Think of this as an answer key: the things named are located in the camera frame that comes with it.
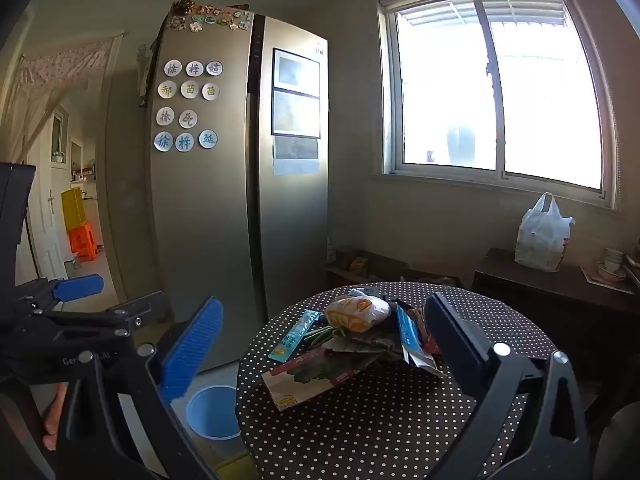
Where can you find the white panel door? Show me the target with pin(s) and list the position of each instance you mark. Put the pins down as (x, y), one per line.
(47, 240)

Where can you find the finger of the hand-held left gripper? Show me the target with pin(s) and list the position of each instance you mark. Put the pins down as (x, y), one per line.
(80, 287)
(100, 325)

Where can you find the person's left hand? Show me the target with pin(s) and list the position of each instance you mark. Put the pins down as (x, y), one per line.
(55, 415)

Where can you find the white hanging cloth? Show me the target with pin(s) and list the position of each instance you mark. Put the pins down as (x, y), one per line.
(144, 70)

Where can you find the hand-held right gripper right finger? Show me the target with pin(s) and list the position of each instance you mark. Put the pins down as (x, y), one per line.
(452, 335)

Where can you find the yellow plastic crate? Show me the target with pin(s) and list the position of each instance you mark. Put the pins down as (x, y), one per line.
(72, 210)

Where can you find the orange plastic stool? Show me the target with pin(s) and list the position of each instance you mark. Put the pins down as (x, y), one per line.
(82, 242)

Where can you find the black framed photo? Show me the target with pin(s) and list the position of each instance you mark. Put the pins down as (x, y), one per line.
(295, 115)
(297, 72)

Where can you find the teal box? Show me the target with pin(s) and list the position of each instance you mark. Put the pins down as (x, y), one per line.
(295, 335)

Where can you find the stack of white bowls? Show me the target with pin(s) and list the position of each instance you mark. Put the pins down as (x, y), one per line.
(612, 262)

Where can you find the small grey metal box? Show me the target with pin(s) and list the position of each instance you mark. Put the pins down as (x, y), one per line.
(72, 259)

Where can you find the group of round fridge magnets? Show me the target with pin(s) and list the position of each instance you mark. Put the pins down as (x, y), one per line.
(166, 91)

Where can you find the white framed window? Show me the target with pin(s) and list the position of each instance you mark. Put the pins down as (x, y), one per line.
(450, 110)

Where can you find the silver double door refrigerator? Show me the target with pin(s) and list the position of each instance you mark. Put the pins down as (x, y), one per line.
(225, 210)

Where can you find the dark chair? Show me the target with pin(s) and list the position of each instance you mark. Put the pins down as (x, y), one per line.
(620, 445)

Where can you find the yellow white plastic food bag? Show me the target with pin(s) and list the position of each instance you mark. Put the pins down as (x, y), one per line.
(355, 312)

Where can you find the red green printed packet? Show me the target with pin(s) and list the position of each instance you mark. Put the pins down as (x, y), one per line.
(310, 377)

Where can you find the grey crumpled paper wrapper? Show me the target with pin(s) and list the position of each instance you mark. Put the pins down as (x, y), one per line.
(355, 346)

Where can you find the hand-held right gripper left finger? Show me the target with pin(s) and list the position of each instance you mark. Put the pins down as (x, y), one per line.
(192, 345)

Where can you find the small yellow box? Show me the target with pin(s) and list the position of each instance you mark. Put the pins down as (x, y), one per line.
(359, 264)

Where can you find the round polka dot table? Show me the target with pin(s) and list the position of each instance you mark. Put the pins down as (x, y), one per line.
(375, 425)

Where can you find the open cardboard box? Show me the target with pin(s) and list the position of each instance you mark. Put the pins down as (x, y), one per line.
(340, 260)

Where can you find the white plastic shopping bag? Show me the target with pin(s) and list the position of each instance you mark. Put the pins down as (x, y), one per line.
(542, 240)

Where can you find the blue white packet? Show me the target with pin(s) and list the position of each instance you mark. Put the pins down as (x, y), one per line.
(407, 332)

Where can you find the small interior window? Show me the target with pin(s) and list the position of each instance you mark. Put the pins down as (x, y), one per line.
(57, 135)

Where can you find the group of small decorative magnets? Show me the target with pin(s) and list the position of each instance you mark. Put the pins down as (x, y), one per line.
(200, 21)

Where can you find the light blue plastic bucket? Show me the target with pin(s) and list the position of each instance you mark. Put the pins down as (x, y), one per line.
(210, 410)

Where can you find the grey paper sheet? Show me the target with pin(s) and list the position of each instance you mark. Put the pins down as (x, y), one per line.
(295, 155)

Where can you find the dark wooden side table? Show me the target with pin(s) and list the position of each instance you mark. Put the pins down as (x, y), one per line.
(550, 300)

